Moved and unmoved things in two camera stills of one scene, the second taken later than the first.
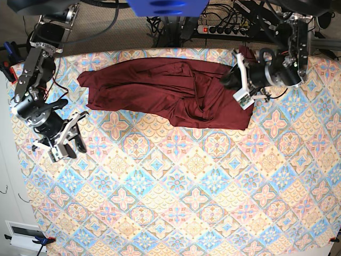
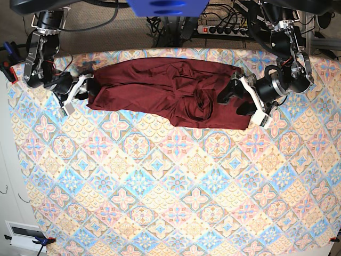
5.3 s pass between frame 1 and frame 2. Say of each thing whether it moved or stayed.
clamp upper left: stayed
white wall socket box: stayed
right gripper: moved
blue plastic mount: stayed
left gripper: moved
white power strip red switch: stayed
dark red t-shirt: moved
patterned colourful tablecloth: stayed
